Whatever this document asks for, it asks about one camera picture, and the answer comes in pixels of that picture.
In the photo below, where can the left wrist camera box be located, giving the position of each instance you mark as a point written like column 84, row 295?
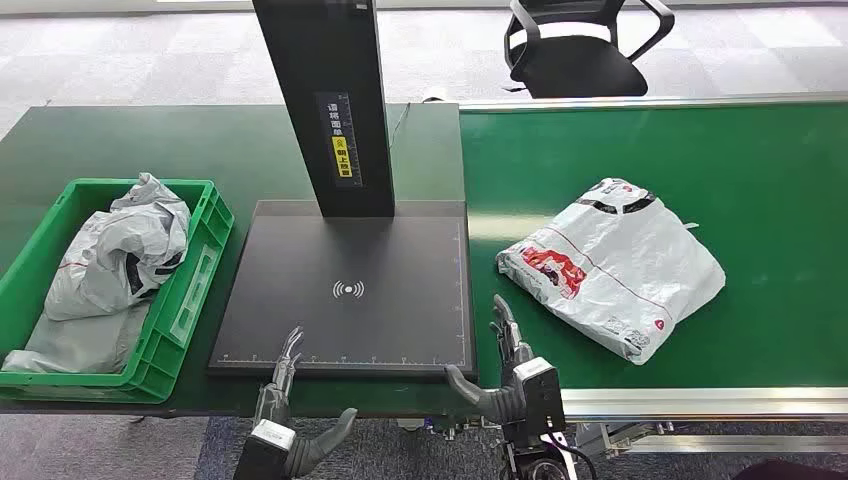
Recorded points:
column 262, row 457

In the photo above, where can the white package with red print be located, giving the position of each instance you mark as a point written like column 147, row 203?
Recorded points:
column 616, row 265

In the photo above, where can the flat grey plastic package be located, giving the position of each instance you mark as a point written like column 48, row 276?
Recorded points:
column 79, row 344

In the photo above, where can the green conveyor belt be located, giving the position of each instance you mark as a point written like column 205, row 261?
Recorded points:
column 762, row 199

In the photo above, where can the dark green table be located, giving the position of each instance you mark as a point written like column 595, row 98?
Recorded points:
column 199, row 146

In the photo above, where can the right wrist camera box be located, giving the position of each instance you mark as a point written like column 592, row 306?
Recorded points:
column 540, row 394

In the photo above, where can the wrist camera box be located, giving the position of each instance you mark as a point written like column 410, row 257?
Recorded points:
column 262, row 457
column 540, row 394

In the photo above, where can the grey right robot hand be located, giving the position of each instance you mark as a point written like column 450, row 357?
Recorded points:
column 493, row 404

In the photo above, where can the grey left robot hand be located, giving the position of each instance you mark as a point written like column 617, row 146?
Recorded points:
column 318, row 444

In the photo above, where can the black office chair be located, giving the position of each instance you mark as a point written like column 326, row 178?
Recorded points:
column 576, row 66

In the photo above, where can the green plastic crate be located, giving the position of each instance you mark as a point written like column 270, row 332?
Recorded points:
column 166, row 344

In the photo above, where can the black inbound scanner machine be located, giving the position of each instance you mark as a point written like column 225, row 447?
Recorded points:
column 371, row 318

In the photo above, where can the crumpled grey plastic package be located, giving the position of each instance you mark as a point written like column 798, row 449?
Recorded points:
column 132, row 245

